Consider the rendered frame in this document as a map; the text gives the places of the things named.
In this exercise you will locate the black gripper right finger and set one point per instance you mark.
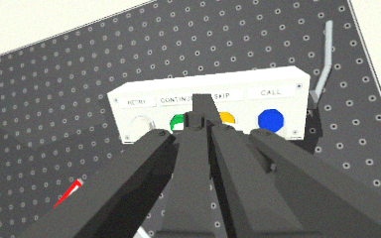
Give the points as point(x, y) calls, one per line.
point(312, 193)

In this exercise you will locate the white operator button panel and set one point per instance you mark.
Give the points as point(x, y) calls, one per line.
point(274, 98)

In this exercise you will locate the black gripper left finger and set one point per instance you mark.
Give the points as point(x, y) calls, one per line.
point(115, 201)

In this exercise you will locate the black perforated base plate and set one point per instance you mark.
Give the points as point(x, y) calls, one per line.
point(57, 124)

